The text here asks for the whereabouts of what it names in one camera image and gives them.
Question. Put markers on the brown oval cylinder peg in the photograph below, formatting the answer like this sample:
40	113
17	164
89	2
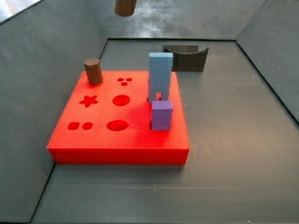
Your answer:
124	7

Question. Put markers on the red shape sorter board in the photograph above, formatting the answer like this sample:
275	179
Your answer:
104	126

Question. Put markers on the dark grey curved fixture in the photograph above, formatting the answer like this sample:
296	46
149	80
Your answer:
188	57

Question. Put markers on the purple rectangular block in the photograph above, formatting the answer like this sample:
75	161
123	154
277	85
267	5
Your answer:
161	115

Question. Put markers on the light blue tall block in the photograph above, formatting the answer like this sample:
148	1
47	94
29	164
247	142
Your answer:
160	70

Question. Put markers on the brown hexagonal peg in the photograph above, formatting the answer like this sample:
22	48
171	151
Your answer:
93	71

